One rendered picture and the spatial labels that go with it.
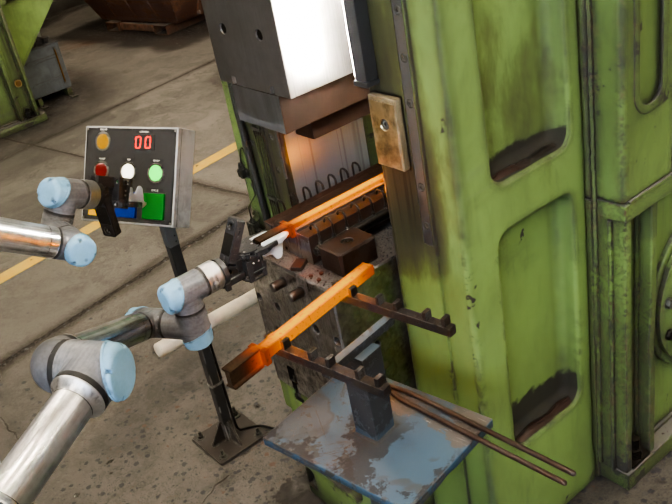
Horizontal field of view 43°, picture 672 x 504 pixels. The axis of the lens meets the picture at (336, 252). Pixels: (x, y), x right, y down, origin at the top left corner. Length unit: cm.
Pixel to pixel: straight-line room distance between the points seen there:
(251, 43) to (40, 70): 556
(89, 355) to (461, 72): 93
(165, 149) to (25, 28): 492
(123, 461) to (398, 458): 161
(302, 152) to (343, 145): 15
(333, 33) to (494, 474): 119
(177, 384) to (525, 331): 163
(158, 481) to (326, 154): 130
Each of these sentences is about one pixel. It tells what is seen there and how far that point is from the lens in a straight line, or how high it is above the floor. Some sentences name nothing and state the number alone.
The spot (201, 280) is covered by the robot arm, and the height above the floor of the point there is 100.
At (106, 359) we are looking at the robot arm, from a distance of 173.
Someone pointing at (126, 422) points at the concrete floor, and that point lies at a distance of 339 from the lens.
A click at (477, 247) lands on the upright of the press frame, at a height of 101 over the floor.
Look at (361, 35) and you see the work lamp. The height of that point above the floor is 149.
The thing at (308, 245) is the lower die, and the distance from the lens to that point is 216.
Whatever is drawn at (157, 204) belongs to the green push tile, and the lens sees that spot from 247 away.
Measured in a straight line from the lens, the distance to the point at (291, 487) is 290.
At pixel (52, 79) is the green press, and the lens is 754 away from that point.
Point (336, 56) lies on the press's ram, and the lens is 202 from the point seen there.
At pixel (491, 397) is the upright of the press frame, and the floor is 58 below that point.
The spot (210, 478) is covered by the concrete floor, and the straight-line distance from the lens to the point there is 303.
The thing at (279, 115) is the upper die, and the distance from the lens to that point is 202.
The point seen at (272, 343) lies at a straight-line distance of 170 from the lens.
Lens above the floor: 199
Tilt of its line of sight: 29 degrees down
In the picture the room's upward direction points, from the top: 11 degrees counter-clockwise
